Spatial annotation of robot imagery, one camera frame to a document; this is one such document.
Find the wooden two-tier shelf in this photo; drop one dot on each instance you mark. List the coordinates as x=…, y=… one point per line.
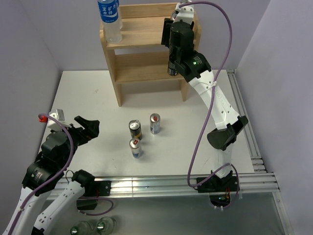
x=142, y=27

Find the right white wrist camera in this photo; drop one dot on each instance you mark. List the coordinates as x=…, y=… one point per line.
x=185, y=13

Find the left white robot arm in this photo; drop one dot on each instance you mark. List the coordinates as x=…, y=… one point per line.
x=42, y=176

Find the silver blue can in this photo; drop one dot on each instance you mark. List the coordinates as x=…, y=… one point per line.
x=185, y=1
x=135, y=146
x=155, y=123
x=173, y=15

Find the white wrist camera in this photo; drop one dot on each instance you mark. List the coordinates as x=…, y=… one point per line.
x=53, y=124
x=185, y=13

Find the black can yellow label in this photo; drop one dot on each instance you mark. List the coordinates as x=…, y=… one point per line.
x=135, y=129

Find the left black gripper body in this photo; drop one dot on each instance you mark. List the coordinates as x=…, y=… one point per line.
x=78, y=136

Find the aluminium rail frame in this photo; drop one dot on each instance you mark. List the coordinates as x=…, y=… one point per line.
x=151, y=193

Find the green glass bottle right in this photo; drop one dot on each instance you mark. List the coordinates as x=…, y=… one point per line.
x=106, y=226

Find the green glass bottle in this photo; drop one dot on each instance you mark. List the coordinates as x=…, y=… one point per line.
x=106, y=226
x=82, y=228

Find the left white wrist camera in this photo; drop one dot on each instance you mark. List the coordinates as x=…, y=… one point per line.
x=53, y=124

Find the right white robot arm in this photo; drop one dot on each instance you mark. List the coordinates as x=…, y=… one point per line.
x=197, y=72

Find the clear water bottle blue label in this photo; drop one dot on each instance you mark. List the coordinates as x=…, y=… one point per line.
x=110, y=17

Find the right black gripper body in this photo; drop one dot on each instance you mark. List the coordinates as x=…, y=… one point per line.
x=172, y=56

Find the green glass bottle left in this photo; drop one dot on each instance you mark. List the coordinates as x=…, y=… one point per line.
x=82, y=228

